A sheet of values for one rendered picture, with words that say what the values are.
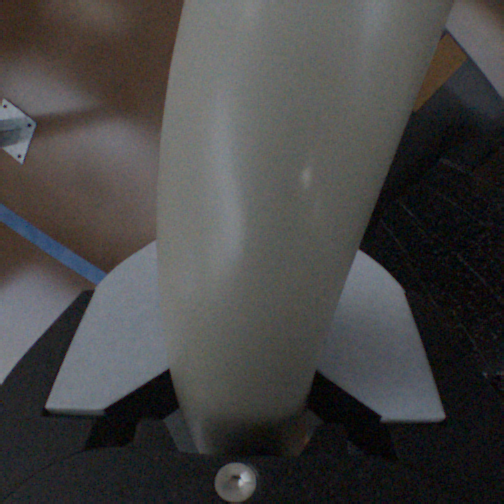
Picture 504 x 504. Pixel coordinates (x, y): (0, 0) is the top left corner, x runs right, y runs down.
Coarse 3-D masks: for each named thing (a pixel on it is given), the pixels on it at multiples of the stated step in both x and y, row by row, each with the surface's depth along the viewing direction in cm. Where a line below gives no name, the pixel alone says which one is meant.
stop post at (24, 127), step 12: (0, 108) 96; (12, 108) 96; (0, 120) 94; (12, 120) 98; (24, 120) 98; (0, 132) 90; (12, 132) 96; (24, 132) 100; (0, 144) 94; (12, 144) 101; (24, 144) 103; (24, 156) 105
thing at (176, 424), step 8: (168, 416) 81; (176, 416) 82; (168, 424) 79; (176, 424) 80; (184, 424) 81; (176, 432) 78; (184, 432) 79; (176, 440) 76; (184, 440) 77; (192, 440) 79; (184, 448) 75; (192, 448) 77
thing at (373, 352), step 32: (352, 288) 8; (384, 288) 8; (352, 320) 7; (384, 320) 7; (352, 352) 6; (384, 352) 6; (416, 352) 6; (320, 384) 6; (352, 384) 5; (384, 384) 5; (416, 384) 5; (320, 416) 6; (352, 416) 5; (384, 416) 5; (416, 416) 5; (352, 448) 6
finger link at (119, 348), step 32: (96, 288) 8; (128, 288) 8; (96, 320) 7; (128, 320) 7; (160, 320) 7; (96, 352) 6; (128, 352) 6; (160, 352) 6; (64, 384) 5; (96, 384) 5; (128, 384) 5; (160, 384) 6; (128, 416) 5; (160, 416) 6
